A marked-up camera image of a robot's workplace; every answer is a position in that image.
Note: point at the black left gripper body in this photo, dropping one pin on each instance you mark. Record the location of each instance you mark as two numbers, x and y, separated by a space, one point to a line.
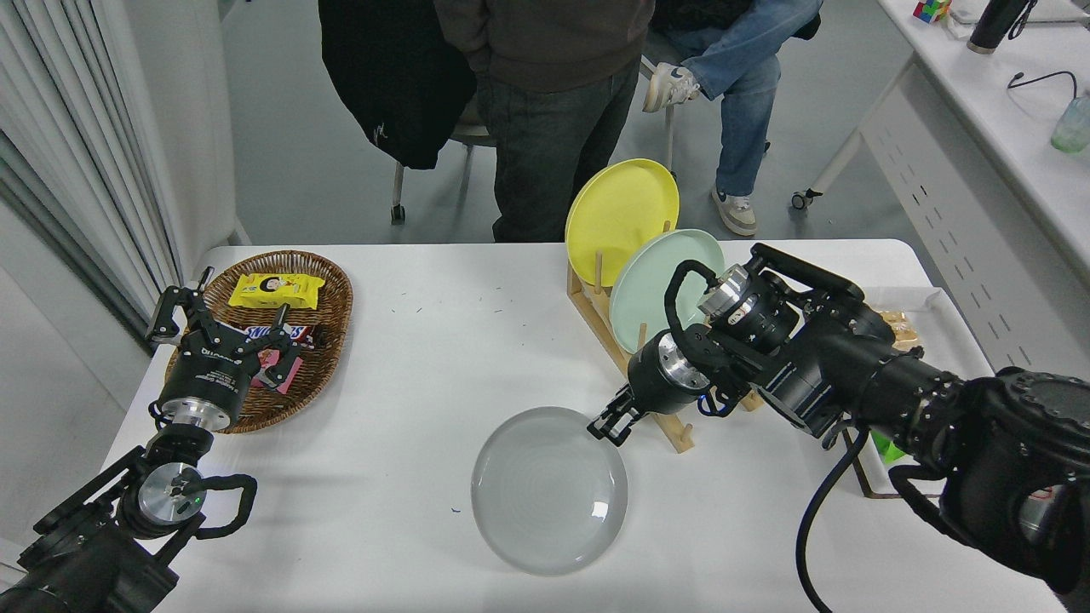
209 370

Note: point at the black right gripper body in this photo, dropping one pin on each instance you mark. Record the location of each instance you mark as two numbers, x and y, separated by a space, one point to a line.
651 379

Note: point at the grey plate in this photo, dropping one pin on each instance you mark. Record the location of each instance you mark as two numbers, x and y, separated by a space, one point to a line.
545 494

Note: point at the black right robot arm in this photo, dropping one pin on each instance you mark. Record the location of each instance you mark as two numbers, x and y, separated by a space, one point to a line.
851 366

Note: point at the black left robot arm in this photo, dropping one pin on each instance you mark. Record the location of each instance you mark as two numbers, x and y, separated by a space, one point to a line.
85 553

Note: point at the wooden plate rack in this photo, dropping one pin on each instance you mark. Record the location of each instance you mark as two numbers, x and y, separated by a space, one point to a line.
681 438

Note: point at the mint green plate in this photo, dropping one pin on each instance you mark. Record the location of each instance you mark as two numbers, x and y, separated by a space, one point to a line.
639 298

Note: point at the yellow plate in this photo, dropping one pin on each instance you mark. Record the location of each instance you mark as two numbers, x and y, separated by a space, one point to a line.
617 213

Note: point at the Snickers chocolate bar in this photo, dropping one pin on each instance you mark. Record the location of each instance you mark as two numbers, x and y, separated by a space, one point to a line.
298 332

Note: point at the pink snack pack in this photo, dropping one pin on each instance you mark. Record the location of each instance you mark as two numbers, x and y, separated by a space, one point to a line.
289 375

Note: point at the yellow snack pack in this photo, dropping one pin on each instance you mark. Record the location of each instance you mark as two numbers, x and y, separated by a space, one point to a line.
277 291

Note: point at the brown wicker basket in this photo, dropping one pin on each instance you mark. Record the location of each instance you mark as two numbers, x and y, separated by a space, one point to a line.
328 306

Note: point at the white curtain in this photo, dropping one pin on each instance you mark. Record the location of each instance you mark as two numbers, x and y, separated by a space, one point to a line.
77 153

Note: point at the green snack pack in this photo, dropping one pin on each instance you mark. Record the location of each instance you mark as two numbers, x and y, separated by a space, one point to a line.
887 447

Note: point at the tan peanut bar pack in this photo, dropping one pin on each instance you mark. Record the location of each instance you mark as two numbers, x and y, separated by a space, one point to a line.
903 328

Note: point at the grey metal chair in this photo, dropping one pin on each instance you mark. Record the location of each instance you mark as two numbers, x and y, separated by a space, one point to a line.
464 140

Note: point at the standing person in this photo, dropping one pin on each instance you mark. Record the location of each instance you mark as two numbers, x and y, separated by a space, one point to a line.
553 111

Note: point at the black jacket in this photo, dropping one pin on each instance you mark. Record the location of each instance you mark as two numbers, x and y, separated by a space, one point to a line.
400 77

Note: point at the white tray with dark base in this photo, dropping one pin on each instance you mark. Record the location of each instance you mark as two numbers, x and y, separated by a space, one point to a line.
945 332

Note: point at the seated person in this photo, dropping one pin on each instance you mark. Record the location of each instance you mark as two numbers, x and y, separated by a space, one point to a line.
741 94

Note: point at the white side table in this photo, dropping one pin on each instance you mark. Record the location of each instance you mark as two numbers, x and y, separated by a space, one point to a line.
954 68

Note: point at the colourful puzzle cube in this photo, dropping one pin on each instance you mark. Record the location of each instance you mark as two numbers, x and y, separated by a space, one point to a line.
931 9

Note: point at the black bottle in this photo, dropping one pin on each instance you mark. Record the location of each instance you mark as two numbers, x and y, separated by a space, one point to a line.
996 21

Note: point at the white flat device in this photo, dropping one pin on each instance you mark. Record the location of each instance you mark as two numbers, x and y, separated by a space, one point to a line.
1064 10

